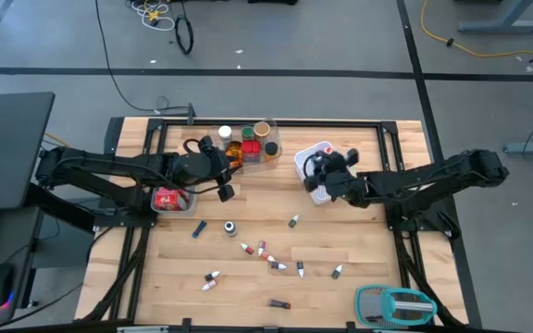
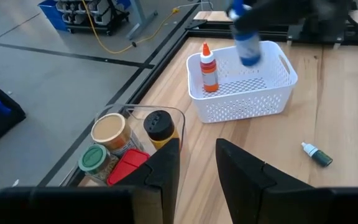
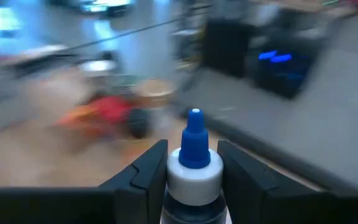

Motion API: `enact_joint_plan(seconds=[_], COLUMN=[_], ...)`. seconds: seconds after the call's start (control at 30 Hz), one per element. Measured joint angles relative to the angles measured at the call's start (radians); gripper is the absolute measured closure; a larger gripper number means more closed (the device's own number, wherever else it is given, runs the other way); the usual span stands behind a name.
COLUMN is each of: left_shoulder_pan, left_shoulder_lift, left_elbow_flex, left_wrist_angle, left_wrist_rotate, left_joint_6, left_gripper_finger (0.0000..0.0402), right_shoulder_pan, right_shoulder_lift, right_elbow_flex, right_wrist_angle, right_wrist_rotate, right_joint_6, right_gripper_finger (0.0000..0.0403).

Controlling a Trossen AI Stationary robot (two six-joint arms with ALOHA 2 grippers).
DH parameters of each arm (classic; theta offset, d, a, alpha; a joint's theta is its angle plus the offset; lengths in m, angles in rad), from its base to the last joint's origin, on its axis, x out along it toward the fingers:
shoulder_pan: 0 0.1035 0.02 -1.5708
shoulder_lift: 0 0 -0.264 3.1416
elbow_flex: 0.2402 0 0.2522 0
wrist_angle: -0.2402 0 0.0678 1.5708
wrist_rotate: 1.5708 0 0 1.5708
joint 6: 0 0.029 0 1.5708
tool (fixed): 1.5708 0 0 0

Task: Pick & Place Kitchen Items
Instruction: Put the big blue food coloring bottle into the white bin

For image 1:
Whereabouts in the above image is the teal box grater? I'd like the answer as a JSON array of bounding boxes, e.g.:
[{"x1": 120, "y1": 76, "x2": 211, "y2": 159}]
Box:
[{"x1": 353, "y1": 283, "x2": 439, "y2": 330}]

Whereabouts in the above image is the white spice jar tan lid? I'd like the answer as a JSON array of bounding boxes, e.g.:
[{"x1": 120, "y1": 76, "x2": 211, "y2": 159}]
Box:
[{"x1": 253, "y1": 120, "x2": 272, "y2": 140}]

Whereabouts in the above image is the clear plastic bin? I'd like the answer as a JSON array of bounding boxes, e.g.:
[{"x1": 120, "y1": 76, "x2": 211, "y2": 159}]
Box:
[{"x1": 207, "y1": 118, "x2": 283, "y2": 176}]

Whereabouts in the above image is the blue tube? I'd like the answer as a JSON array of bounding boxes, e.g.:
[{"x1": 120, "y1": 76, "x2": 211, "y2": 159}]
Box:
[{"x1": 191, "y1": 219, "x2": 208, "y2": 240}]

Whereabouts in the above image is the grey plastic bin with handle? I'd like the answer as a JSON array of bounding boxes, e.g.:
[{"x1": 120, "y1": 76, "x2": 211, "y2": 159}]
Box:
[{"x1": 149, "y1": 184, "x2": 198, "y2": 217}]

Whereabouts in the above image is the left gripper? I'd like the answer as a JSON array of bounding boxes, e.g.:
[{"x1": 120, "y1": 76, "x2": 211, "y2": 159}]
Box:
[{"x1": 171, "y1": 135, "x2": 237, "y2": 204}]

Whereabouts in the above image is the red smoked paprika tin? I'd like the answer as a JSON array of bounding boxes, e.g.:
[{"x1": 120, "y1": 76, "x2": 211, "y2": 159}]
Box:
[{"x1": 241, "y1": 140, "x2": 262, "y2": 163}]

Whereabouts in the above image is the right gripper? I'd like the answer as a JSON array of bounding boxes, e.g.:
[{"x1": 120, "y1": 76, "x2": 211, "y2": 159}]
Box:
[{"x1": 303, "y1": 147, "x2": 361, "y2": 204}]

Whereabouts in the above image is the white perforated plastic basket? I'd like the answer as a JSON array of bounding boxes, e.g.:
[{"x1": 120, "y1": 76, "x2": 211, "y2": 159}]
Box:
[{"x1": 292, "y1": 141, "x2": 347, "y2": 207}]

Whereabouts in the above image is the white cable bundle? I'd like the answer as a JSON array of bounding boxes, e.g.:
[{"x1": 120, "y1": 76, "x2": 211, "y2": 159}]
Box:
[{"x1": 127, "y1": 0, "x2": 176, "y2": 32}]

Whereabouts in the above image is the black desk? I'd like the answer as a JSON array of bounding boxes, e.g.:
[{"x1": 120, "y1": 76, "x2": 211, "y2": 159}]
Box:
[{"x1": 0, "y1": 91, "x2": 56, "y2": 213}]

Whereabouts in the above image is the grey side desk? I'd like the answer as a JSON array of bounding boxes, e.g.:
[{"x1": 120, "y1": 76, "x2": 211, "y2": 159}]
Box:
[{"x1": 0, "y1": 205, "x2": 45, "y2": 325}]

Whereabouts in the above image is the yellow floor cable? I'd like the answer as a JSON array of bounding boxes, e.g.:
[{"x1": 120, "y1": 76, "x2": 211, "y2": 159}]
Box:
[{"x1": 420, "y1": 0, "x2": 533, "y2": 60}]

